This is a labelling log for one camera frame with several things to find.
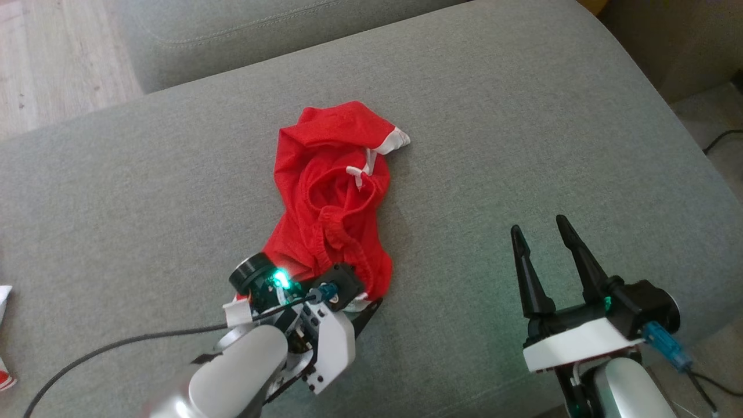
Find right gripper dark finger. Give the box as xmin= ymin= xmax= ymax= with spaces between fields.
xmin=556 ymin=215 xmax=611 ymax=304
xmin=511 ymin=225 xmax=556 ymax=318

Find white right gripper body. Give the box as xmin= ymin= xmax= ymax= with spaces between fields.
xmin=522 ymin=299 xmax=645 ymax=373

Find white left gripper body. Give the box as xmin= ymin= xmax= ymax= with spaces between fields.
xmin=223 ymin=253 xmax=356 ymax=395

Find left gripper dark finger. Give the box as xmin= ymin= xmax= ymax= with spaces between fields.
xmin=351 ymin=298 xmax=384 ymax=338

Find red shorts with white trim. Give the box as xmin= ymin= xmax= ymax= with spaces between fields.
xmin=235 ymin=100 xmax=411 ymax=305

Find red Bulls 23 jersey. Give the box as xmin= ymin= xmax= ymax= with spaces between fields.
xmin=0 ymin=284 xmax=17 ymax=391

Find large grey sofa seat cushion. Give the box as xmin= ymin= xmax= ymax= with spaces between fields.
xmin=0 ymin=0 xmax=743 ymax=418

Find small grey sofa cushion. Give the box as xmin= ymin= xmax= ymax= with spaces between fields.
xmin=113 ymin=0 xmax=471 ymax=95

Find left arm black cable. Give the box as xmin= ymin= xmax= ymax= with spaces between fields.
xmin=23 ymin=283 xmax=338 ymax=418

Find black floor cable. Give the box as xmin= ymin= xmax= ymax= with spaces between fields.
xmin=702 ymin=129 xmax=743 ymax=155

